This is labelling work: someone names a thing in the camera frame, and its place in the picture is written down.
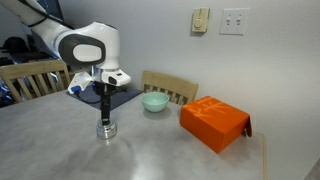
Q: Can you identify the black camera cable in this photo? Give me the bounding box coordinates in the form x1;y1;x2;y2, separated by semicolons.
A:
73;89;103;105

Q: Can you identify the silver round tin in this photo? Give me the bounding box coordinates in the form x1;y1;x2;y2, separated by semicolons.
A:
95;120;118;140

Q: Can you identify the dark blue cloth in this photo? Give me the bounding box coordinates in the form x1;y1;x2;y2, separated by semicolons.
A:
65;85;144;112

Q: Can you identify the clear glass object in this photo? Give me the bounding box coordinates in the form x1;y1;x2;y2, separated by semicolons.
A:
96;118;118;131

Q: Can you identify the light wooden slatted chair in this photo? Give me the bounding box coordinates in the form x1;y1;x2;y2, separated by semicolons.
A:
140;70;200;106
0;59;72;104

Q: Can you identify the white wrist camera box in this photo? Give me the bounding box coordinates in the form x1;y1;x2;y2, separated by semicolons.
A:
67;71;95;95

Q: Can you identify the dark tall cabinet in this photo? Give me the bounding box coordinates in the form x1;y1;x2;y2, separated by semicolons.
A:
36;0;65;22

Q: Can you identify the orange cardboard box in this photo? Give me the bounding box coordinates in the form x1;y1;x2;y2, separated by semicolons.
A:
179;95;253;154

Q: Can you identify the white double light switch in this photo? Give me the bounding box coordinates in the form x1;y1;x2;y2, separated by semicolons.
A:
219;7;251;36

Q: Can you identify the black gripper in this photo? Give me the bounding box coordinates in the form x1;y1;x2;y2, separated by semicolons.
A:
91;81;128;127

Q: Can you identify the mint green bowl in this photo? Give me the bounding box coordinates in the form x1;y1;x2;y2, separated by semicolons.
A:
140;91;170;113

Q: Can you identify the beige wall thermostat dial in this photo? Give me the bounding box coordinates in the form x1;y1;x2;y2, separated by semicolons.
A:
191;7;211;34

